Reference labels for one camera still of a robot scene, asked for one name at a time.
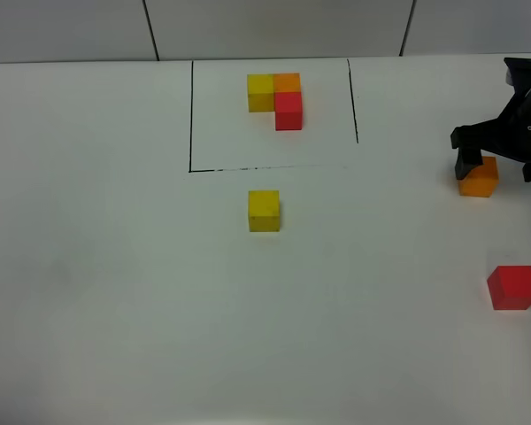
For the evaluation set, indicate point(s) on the orange template block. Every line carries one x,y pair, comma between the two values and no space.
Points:
286,82

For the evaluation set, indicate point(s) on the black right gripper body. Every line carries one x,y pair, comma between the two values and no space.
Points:
508,135

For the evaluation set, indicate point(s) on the red template block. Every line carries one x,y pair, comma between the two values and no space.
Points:
288,111

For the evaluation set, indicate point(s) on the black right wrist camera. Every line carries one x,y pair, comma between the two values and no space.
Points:
518,74

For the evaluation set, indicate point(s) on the yellow template block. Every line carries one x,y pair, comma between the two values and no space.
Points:
260,92

